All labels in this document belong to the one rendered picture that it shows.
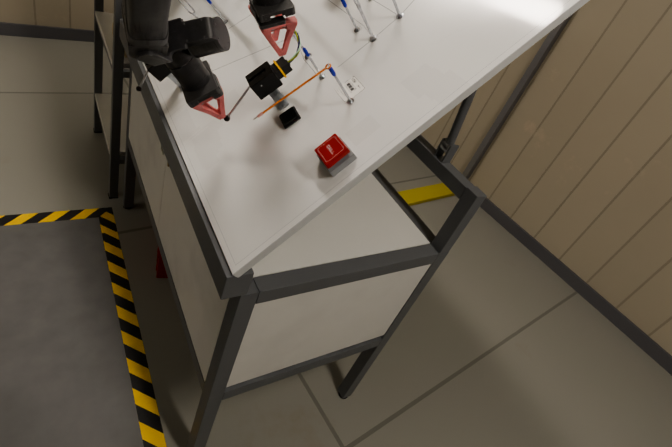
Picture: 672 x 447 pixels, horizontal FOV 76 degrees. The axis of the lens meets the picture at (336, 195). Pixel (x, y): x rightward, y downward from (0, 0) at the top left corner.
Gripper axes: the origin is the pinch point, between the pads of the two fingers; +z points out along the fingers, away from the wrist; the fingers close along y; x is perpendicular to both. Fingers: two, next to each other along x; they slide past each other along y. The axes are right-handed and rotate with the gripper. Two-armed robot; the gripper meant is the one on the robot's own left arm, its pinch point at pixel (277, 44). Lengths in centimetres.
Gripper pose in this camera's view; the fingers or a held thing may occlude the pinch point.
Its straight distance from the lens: 88.7
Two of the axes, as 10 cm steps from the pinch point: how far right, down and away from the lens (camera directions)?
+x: -9.3, 3.2, -1.9
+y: -3.7, -7.2, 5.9
